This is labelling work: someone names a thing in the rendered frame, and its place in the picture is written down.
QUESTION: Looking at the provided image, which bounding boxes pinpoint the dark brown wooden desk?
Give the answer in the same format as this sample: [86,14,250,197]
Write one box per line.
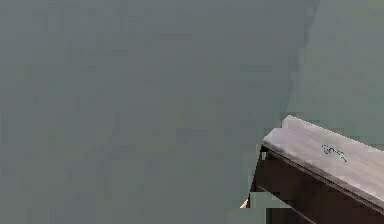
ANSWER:
[248,114,384,224]

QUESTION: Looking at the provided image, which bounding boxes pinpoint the small dark wire object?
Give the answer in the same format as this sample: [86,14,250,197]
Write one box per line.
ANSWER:
[321,143,349,164]

